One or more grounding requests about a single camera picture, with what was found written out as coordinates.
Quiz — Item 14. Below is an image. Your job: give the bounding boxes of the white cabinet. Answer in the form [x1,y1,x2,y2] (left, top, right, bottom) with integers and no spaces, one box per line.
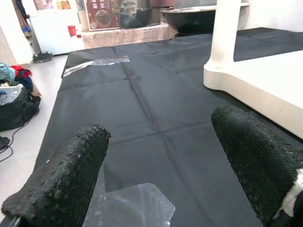
[28,9,85,56]

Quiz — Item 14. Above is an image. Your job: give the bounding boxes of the white crumpled plastic bag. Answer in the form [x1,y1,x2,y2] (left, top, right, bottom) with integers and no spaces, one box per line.
[0,83,24,106]

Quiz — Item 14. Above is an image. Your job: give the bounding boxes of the black fabric bag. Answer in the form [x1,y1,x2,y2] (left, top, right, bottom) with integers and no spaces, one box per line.
[0,85,41,132]

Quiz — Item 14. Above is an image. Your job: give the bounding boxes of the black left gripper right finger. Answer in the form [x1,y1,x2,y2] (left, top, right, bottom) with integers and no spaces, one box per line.
[210,105,303,227]

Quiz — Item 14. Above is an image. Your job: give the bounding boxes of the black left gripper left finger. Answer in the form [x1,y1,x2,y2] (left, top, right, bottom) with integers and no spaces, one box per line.
[1,124,112,227]

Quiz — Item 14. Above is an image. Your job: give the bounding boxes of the black floor stand base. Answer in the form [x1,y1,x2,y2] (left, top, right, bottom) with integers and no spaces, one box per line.
[32,52,54,63]

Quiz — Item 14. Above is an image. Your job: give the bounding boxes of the small red bin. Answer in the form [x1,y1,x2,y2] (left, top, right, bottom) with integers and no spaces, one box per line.
[67,25,78,38]

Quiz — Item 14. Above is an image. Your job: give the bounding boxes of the clear tape patch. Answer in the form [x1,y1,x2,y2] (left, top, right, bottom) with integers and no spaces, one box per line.
[81,165,176,227]
[62,55,131,78]

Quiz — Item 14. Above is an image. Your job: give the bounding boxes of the black tablecloth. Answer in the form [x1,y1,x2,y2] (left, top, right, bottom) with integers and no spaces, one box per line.
[35,27,303,227]

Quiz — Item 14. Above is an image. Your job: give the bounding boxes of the red cloth item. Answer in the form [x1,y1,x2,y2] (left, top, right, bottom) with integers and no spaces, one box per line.
[10,65,33,79]

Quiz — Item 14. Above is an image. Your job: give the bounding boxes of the black wok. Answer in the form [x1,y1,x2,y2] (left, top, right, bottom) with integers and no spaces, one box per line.
[160,6,217,37]

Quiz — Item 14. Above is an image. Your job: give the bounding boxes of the orange lidded storage box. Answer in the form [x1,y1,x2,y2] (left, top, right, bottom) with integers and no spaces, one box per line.
[78,0,121,31]

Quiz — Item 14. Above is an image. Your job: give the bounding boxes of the beige cloth covered bench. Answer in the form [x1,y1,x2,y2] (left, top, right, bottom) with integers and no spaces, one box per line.
[81,22,178,49]

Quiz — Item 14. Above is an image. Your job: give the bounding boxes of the white plastic table top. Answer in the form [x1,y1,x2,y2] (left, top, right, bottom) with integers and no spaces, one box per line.
[203,49,303,140]

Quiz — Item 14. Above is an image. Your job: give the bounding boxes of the white plastic table leg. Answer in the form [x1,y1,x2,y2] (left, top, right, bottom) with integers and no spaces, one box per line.
[204,0,242,71]

